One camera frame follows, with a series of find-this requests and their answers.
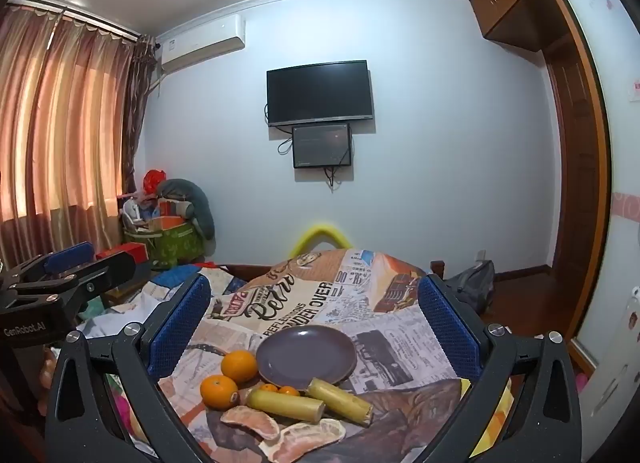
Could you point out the brown wooden door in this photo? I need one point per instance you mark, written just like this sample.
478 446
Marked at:
575 168

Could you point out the printed newspaper pattern blanket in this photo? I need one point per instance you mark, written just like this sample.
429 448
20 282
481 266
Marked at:
310 303

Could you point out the green printed box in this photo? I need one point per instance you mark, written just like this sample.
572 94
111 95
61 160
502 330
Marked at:
175 243

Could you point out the white air conditioner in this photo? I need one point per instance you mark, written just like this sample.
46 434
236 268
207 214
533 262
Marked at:
200 43

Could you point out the purple plate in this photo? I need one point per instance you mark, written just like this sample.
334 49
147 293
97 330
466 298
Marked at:
305 355

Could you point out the peeled pomelo segment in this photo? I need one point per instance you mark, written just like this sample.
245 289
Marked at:
305 440
250 422

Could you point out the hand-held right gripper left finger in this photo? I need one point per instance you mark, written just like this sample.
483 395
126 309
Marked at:
180 328

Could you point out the black wall television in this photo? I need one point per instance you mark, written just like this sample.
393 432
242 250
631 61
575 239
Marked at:
320 90

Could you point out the small black wall monitor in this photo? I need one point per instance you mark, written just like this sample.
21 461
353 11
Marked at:
320 145

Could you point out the yellow foam tube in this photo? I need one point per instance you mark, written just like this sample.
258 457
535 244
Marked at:
320 230

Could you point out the small mandarin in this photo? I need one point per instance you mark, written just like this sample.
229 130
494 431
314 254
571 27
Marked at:
289 391
268 389

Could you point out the half banana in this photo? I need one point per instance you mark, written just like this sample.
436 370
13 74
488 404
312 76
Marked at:
280 405

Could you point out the large plain orange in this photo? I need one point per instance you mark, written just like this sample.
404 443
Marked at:
240 365

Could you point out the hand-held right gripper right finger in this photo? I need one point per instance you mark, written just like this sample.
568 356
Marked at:
450 328

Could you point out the white wardrobe door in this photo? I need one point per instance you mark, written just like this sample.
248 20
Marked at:
620 293

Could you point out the peeled sugarcane piece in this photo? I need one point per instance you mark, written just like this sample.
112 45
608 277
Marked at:
340 400

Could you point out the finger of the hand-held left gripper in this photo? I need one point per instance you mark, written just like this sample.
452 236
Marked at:
70 255
112 268

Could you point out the brown curtain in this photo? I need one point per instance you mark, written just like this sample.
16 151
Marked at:
140 93

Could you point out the red box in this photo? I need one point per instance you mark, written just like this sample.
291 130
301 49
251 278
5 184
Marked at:
130 250

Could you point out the red plastic bag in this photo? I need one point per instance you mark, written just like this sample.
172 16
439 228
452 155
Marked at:
154 180

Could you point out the colourful printed box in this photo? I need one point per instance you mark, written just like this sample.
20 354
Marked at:
167 215

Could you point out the grey bag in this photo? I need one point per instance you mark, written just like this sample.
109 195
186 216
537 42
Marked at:
472 283

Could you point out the large orange with sticker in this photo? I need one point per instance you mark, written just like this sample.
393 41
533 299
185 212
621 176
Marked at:
217 390

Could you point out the orange sheer curtain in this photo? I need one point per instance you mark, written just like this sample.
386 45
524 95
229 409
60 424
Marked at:
60 118

